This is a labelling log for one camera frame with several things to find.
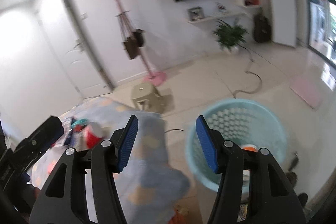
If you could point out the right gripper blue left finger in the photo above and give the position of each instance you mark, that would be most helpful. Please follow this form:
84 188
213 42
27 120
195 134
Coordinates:
63 196

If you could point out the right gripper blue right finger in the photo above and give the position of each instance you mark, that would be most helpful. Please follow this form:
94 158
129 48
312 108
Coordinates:
272 198

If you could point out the red white noodle cup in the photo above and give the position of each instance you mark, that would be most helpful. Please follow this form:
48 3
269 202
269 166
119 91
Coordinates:
92 135

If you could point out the orange chips bag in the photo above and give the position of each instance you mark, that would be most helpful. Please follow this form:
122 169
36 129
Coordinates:
180 215

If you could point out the orange white paper cup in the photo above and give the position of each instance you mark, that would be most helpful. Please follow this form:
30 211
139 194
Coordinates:
249 147

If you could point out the blue snack packet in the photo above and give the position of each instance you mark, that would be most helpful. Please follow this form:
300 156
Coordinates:
73 130

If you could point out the light blue laundry basket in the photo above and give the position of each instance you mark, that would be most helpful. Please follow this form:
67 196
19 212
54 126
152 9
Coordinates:
243 122

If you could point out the pastel scale pattern rug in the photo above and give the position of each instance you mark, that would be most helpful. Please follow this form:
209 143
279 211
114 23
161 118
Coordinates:
148 188

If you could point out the pink floor mat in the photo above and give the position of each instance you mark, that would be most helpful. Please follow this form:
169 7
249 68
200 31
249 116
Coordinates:
307 90

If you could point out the beige plastic stool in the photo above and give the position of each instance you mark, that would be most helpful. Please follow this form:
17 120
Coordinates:
146 97

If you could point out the pink coat rack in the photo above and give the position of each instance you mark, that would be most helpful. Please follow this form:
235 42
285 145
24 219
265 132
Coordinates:
157 78

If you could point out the potted green plant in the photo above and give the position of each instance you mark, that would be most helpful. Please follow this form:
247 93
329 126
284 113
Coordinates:
229 36

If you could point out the brown tote bag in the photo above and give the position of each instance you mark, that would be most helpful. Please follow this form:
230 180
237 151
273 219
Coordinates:
129 41

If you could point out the black acoustic guitar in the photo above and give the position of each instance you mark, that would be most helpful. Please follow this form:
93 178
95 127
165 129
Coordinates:
262 32

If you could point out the black small bag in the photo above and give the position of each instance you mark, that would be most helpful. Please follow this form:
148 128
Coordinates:
138 32

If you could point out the white door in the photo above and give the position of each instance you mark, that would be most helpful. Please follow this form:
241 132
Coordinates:
66 36

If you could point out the white washing machine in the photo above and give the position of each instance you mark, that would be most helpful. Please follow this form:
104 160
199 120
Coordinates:
318 22

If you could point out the red white rounded shelf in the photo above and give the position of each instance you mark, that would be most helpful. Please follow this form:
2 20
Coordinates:
249 3

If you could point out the white wall shelf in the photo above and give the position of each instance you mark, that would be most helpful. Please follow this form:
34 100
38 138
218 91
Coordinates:
218 16

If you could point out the butterfly picture frame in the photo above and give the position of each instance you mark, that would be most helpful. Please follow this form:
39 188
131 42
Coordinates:
195 14

